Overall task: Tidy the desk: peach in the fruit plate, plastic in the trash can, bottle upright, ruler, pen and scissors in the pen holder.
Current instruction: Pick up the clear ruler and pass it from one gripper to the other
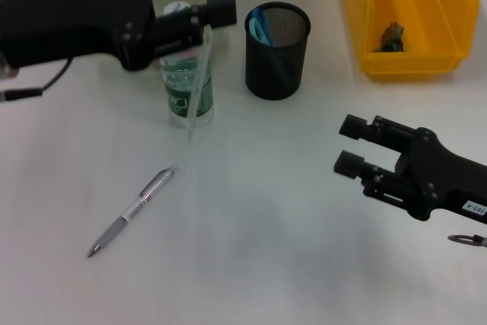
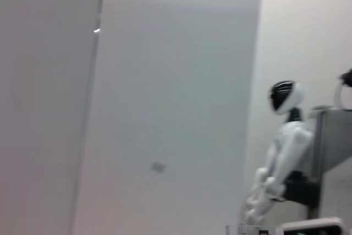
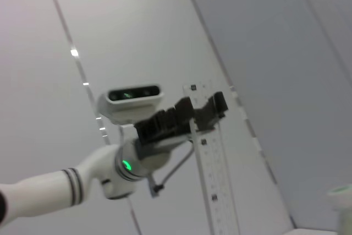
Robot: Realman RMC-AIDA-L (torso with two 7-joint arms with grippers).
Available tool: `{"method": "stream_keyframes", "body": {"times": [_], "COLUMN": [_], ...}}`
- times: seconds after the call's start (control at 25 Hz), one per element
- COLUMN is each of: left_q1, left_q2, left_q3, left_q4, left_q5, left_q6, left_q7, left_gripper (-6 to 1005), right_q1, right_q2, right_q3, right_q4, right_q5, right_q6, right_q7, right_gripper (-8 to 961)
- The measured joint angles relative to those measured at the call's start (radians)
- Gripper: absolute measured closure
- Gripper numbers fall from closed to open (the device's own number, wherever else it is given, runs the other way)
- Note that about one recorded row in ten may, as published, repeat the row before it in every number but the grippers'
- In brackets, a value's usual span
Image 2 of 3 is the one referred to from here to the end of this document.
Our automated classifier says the clear plastic ruler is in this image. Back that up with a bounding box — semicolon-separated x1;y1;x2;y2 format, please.
225;223;269;235

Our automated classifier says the white humanoid robot black face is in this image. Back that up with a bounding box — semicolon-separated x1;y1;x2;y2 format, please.
244;80;315;223

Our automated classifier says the white grey equipment cabinet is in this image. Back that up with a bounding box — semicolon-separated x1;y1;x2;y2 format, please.
308;105;352;220

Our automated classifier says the grey wall sticker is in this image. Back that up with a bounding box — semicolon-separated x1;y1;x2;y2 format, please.
151;161;167;172

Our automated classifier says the black device with cable loop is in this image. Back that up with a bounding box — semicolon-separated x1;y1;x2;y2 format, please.
333;68;352;108

